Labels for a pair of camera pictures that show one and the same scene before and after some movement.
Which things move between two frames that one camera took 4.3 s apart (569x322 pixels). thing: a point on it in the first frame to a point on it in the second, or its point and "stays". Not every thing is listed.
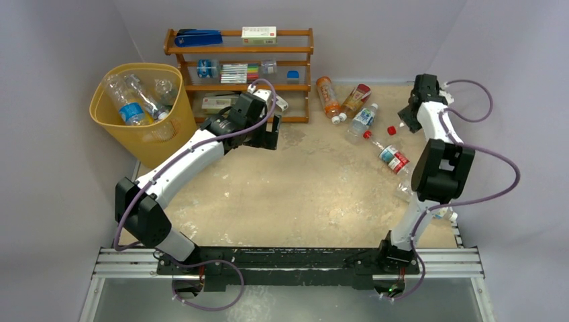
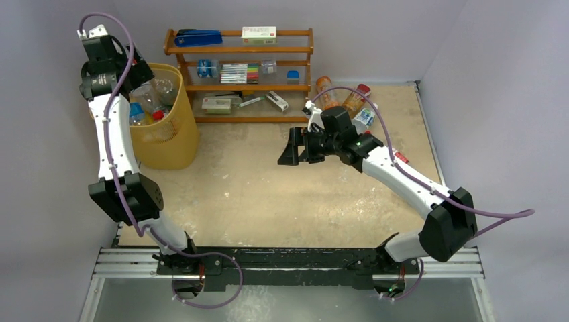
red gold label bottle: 355,100 stays
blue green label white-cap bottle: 362,120 stays
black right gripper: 409,115 to 304,145
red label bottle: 400,129 to 148,95
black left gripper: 268,140 to 140,72
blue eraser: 292,77 stays
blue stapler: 195,37 stays
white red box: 260,35 stays
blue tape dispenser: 208,68 stays
